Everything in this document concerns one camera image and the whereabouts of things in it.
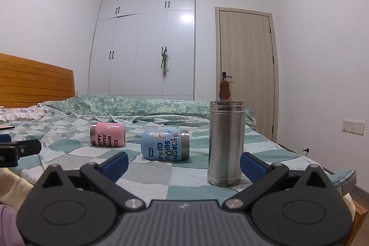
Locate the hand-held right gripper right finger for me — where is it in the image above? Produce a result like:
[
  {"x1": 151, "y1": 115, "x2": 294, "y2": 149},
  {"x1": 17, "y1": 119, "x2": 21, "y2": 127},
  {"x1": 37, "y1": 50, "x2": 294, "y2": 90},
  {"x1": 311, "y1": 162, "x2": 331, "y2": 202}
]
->
[{"x1": 224, "y1": 151, "x2": 336, "y2": 210}]

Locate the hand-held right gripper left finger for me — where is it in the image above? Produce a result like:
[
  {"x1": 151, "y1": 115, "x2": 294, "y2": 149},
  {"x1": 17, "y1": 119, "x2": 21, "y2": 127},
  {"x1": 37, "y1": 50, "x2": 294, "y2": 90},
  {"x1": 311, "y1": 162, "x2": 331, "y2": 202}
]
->
[{"x1": 35, "y1": 151, "x2": 146, "y2": 211}]

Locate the pink printed cup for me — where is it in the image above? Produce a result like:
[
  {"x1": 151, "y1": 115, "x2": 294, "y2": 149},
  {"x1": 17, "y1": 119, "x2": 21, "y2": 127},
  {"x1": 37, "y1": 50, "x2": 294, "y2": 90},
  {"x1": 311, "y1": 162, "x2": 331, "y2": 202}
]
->
[{"x1": 90, "y1": 123, "x2": 126, "y2": 148}]

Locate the blue printed cup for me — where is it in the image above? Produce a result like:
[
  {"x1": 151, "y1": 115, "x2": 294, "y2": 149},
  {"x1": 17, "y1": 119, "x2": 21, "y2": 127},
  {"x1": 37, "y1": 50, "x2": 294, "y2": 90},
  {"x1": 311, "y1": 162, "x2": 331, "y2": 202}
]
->
[{"x1": 140, "y1": 129, "x2": 190, "y2": 162}]

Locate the cream cloth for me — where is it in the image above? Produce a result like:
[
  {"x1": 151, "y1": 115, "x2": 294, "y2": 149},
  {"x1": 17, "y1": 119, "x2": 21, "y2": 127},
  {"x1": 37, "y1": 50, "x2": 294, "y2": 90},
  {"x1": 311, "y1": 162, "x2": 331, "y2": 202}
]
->
[{"x1": 0, "y1": 168, "x2": 39, "y2": 207}]

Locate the ruffled floral pillow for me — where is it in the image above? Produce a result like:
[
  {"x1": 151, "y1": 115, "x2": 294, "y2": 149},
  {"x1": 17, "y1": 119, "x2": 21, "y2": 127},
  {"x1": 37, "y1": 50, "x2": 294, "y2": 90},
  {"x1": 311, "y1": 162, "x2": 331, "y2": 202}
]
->
[{"x1": 0, "y1": 104, "x2": 70, "y2": 123}]

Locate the tall stainless steel flask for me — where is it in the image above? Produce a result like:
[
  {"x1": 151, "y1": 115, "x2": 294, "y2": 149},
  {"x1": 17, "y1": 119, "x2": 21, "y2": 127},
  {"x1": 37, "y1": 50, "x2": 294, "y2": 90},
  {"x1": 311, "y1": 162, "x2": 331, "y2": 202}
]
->
[{"x1": 207, "y1": 100, "x2": 246, "y2": 188}]

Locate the green checkered bedsheet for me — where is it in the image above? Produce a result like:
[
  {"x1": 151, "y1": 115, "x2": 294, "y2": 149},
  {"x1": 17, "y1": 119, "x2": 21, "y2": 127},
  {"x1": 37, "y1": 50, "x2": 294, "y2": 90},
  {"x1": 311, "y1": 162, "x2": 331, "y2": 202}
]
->
[{"x1": 0, "y1": 113, "x2": 358, "y2": 201}]

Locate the wooden headboard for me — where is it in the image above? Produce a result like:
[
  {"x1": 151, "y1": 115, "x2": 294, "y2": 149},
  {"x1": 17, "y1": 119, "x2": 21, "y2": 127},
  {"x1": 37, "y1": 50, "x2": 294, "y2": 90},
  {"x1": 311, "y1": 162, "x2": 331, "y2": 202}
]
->
[{"x1": 0, "y1": 53, "x2": 76, "y2": 109}]

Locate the green floral quilt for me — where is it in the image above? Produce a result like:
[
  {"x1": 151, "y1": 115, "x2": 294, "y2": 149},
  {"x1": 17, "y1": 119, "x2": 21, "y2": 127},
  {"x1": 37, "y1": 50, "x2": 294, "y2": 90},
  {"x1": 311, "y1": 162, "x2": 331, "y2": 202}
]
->
[{"x1": 37, "y1": 94, "x2": 257, "y2": 128}]

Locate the purple cloth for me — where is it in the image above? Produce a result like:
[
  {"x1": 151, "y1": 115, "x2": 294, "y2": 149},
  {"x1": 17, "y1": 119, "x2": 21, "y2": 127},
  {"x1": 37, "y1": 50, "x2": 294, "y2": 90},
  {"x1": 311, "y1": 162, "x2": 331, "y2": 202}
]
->
[{"x1": 0, "y1": 204, "x2": 27, "y2": 246}]

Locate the brown plush pendant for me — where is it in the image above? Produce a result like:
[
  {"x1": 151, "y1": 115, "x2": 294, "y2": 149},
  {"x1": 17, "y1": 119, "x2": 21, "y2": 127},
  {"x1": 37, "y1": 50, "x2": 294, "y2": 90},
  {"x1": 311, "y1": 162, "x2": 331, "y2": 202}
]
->
[{"x1": 219, "y1": 80, "x2": 231, "y2": 101}]

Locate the beige wooden door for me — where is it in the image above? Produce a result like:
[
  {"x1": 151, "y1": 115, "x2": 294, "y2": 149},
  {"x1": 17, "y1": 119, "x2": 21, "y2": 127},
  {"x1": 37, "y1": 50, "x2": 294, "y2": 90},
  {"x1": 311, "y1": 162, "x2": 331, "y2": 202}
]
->
[{"x1": 215, "y1": 6, "x2": 280, "y2": 143}]

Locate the green hanging ornament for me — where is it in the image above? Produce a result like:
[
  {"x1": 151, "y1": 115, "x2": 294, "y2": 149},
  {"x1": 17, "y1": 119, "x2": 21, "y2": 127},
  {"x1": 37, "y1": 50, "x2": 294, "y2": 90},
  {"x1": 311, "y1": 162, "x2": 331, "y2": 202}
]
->
[{"x1": 160, "y1": 47, "x2": 170, "y2": 78}]

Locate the white wardrobe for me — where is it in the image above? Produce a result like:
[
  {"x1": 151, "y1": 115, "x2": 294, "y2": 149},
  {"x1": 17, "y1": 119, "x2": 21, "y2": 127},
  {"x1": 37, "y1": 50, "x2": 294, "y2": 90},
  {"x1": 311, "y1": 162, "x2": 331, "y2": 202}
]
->
[{"x1": 88, "y1": 0, "x2": 197, "y2": 101}]

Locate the white wall socket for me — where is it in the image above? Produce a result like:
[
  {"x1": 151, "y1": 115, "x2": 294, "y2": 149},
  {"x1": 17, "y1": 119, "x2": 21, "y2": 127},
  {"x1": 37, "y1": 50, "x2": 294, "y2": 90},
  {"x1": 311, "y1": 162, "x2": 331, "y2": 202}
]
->
[{"x1": 342, "y1": 119, "x2": 364, "y2": 136}]

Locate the wooden bed frame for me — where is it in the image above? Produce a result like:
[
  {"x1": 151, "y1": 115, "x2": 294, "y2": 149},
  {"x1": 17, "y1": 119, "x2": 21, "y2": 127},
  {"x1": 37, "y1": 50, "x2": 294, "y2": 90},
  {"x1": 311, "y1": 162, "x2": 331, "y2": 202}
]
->
[{"x1": 342, "y1": 193, "x2": 369, "y2": 246}]

